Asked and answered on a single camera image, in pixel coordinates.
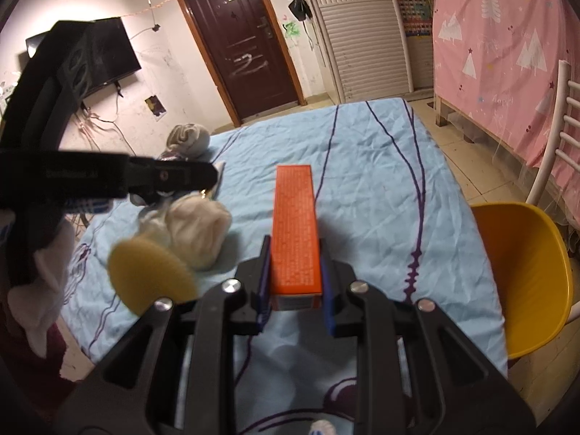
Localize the small dark wall picture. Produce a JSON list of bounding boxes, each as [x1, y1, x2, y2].
[[145, 95, 167, 119]]

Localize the white metal chair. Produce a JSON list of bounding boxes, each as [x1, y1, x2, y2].
[[526, 60, 580, 322]]

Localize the cream cloth ball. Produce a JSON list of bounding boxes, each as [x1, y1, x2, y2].
[[138, 192, 233, 272]]

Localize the person's left forearm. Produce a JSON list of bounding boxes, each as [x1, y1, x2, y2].
[[8, 222, 75, 359]]

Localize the dark brown door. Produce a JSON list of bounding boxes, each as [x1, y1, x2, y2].
[[171, 0, 305, 128]]

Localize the person's dark red clothing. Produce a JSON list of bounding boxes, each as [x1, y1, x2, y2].
[[0, 317, 69, 399]]

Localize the white hanging cables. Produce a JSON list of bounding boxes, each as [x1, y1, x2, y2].
[[79, 100, 137, 155]]

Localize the black wall television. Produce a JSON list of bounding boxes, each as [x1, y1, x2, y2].
[[26, 17, 141, 98]]

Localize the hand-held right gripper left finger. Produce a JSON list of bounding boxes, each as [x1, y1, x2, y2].
[[59, 235, 273, 435]]

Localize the light blue bed sheet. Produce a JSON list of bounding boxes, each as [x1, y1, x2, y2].
[[61, 97, 508, 435]]

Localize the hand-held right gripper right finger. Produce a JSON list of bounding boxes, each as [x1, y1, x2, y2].
[[319, 240, 535, 435]]

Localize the yellow plastic chair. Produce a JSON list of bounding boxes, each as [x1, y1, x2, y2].
[[470, 202, 574, 360]]

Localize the orange cardboard box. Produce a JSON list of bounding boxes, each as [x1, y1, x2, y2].
[[270, 165, 323, 311]]

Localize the pink printed curtain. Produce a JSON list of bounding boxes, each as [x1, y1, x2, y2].
[[432, 0, 580, 182]]

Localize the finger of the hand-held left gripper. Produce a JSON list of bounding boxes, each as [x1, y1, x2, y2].
[[128, 156, 218, 193], [130, 190, 175, 207]]

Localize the colourful grid poster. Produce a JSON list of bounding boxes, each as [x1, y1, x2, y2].
[[390, 0, 433, 39]]

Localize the beige rolled sock ball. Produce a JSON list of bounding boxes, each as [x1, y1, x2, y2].
[[164, 123, 211, 160]]

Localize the white shutter wardrobe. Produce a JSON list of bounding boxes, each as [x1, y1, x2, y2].
[[292, 0, 438, 103]]

